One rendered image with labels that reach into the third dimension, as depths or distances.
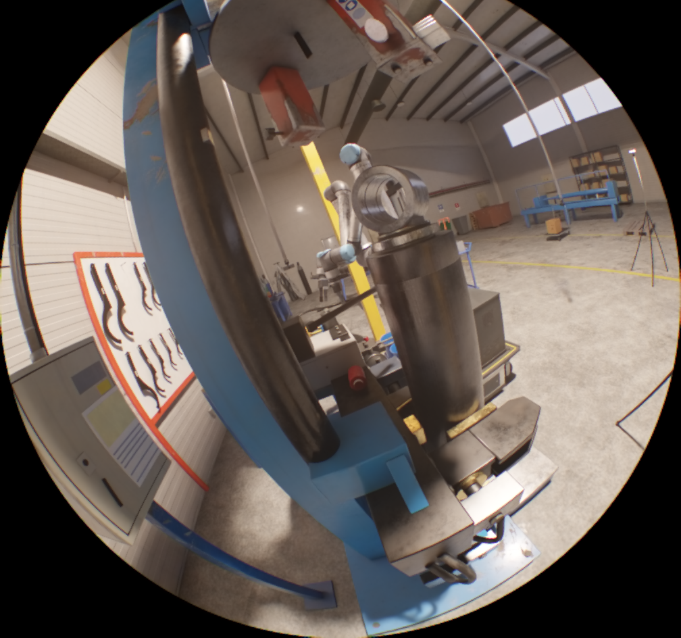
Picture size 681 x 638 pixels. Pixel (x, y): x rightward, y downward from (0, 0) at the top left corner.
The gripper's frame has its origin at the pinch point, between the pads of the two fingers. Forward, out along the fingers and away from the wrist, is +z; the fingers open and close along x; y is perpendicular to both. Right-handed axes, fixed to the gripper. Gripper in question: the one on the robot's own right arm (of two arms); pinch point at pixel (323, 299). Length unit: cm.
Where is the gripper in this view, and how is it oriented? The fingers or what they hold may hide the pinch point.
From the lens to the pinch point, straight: 170.0
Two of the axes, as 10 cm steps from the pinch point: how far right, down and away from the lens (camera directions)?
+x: -2.9, 0.4, 9.5
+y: 9.6, 0.0, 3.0
